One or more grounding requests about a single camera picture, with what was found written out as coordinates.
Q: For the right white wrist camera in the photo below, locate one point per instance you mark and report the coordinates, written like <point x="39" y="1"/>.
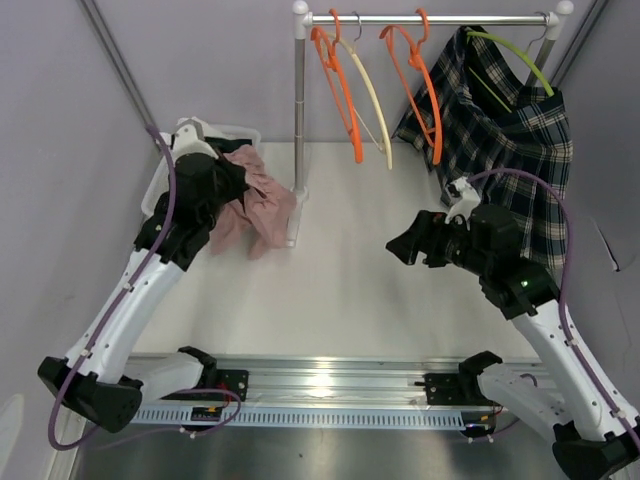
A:
<point x="464" y="199"/>

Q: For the left orange hanger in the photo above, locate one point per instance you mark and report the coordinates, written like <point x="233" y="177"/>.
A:
<point x="327" y="53"/>

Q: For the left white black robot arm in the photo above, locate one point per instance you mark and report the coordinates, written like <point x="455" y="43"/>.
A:
<point x="90" y="378"/>

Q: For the orange hanger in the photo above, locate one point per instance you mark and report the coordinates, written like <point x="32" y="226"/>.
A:
<point x="433" y="135"/>
<point x="327" y="53"/>

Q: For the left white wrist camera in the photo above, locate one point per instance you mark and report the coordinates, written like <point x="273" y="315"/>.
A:
<point x="190" y="138"/>

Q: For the dark green garment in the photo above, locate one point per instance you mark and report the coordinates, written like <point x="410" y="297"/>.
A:
<point x="227" y="146"/>

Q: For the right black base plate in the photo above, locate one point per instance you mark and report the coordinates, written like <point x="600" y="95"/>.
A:
<point x="452" y="389"/>

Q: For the pink garment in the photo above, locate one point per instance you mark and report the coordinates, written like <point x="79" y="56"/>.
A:
<point x="266" y="207"/>

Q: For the green hanger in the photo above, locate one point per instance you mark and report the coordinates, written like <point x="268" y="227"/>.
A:
<point x="492" y="82"/>

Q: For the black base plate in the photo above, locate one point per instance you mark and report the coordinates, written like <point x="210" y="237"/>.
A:
<point x="452" y="389"/>
<point x="234" y="380"/>

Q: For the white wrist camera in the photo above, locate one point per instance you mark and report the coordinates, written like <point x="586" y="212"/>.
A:
<point x="190" y="138"/>
<point x="464" y="199"/>

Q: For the navy plaid skirt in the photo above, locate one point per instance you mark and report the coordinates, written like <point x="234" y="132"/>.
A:
<point x="534" y="138"/>

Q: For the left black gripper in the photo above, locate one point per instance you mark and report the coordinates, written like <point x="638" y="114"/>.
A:
<point x="236" y="175"/>

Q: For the white slotted cable duct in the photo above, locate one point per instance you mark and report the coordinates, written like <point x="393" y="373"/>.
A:
<point x="255" y="416"/>

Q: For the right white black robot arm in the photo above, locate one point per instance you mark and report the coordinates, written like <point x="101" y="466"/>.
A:
<point x="590" y="426"/>

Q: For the white plastic basket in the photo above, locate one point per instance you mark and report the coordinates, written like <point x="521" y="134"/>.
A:
<point x="160" y="180"/>

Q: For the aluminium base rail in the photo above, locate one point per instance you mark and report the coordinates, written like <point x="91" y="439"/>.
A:
<point x="336" y="382"/>

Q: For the silver clothes rack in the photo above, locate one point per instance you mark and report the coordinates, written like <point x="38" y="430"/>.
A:
<point x="304" y="20"/>

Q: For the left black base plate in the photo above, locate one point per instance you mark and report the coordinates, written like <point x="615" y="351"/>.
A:
<point x="234" y="380"/>

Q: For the right orange hanger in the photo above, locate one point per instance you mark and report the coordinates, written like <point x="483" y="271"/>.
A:
<point x="433" y="135"/>

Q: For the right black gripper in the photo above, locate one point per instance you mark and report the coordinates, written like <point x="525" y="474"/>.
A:
<point x="408" y="244"/>

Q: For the cream hanger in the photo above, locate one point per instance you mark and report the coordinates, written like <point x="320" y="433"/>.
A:
<point x="383" y="144"/>

